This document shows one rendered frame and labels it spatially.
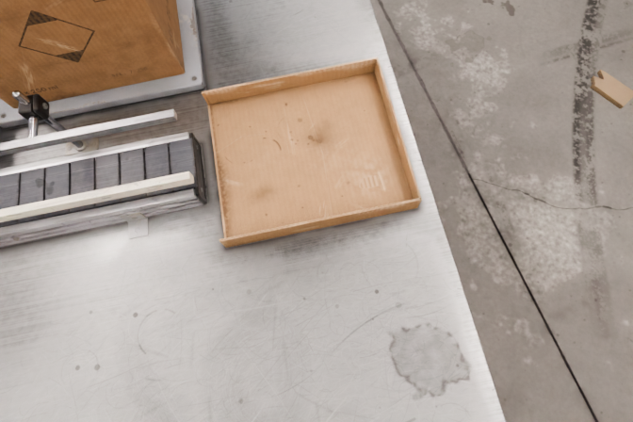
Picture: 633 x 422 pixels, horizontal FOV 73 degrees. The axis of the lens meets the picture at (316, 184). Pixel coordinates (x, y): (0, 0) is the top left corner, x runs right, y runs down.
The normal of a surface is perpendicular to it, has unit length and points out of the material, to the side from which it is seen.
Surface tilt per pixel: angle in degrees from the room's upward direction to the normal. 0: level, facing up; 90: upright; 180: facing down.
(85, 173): 0
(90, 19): 90
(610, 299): 0
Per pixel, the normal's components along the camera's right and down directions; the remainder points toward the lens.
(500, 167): -0.04, -0.36
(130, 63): 0.21, 0.91
